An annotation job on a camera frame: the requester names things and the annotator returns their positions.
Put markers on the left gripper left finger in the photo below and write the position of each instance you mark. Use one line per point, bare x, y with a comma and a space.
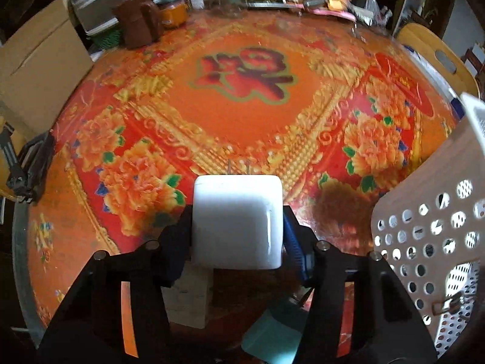
87, 326

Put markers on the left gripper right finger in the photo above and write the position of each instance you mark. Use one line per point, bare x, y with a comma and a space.
387, 327

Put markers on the light blue charger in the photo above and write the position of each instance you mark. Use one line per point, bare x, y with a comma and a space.
275, 336

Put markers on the white perforated plastic basket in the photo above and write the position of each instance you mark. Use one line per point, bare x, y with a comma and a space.
431, 230

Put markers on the white charger block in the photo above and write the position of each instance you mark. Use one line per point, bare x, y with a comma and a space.
237, 222

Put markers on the white cube charger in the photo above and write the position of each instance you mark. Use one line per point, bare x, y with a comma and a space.
187, 302

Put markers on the black phone holder clamp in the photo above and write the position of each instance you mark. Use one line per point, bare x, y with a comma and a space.
28, 169

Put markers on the red floral tablecloth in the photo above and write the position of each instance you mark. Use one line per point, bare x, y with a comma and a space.
341, 115

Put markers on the cardboard box on table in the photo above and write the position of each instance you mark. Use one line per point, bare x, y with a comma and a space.
41, 65

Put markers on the wooden chair right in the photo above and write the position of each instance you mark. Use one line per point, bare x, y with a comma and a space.
436, 52

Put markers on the brown ceramic jar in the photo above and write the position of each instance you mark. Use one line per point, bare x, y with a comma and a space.
139, 21

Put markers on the orange lidded jar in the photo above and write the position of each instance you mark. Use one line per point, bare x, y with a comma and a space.
173, 13

